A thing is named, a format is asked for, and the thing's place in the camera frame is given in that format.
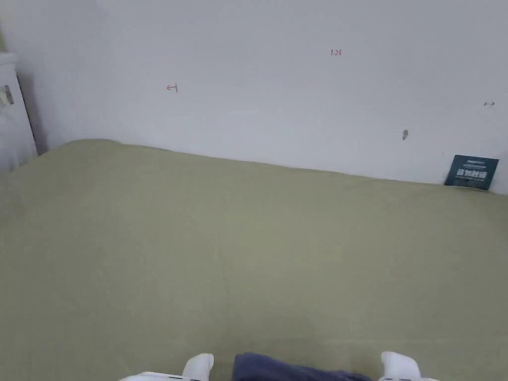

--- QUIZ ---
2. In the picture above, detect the bed with pale green sheet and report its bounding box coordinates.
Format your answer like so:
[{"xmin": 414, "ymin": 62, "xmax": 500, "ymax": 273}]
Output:
[{"xmin": 0, "ymin": 138, "xmax": 508, "ymax": 381}]

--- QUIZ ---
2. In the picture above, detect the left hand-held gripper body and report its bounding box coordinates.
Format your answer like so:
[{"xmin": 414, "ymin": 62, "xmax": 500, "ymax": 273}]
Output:
[{"xmin": 127, "ymin": 353, "xmax": 215, "ymax": 381}]

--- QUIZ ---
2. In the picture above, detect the dark card with white print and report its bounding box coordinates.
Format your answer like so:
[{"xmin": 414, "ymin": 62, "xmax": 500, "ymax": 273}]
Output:
[{"xmin": 444, "ymin": 154, "xmax": 500, "ymax": 191}]

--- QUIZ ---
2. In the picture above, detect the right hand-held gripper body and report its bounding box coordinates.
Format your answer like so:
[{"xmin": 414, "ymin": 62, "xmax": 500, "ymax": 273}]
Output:
[{"xmin": 377, "ymin": 351, "xmax": 421, "ymax": 381}]

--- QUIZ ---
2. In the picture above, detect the dark blue garment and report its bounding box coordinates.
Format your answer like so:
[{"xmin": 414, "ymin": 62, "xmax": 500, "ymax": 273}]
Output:
[{"xmin": 232, "ymin": 352, "xmax": 373, "ymax": 381}]

